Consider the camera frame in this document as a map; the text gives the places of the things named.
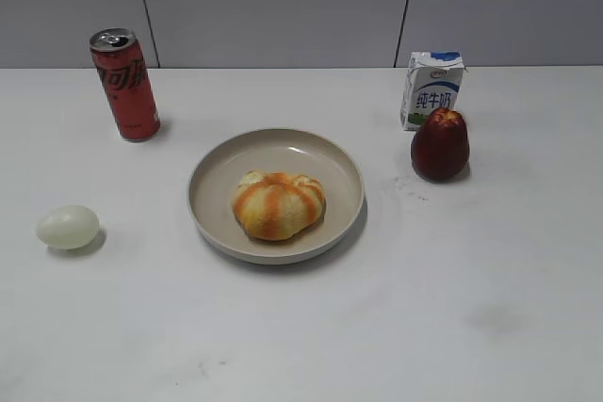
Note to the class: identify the orange striped croissant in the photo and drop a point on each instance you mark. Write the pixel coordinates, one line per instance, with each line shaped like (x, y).
(275, 206)

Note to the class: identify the red cola can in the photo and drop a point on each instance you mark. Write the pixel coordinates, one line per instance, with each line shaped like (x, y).
(119, 61)

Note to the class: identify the beige round plate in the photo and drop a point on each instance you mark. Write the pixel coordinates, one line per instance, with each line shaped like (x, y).
(213, 184)

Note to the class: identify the white egg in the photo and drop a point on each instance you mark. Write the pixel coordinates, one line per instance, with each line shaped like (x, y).
(68, 227)

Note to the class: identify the dark red wax apple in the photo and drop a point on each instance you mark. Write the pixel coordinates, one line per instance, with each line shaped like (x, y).
(440, 148)

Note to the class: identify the white blue milk carton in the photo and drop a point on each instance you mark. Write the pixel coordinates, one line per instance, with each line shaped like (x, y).
(433, 80)

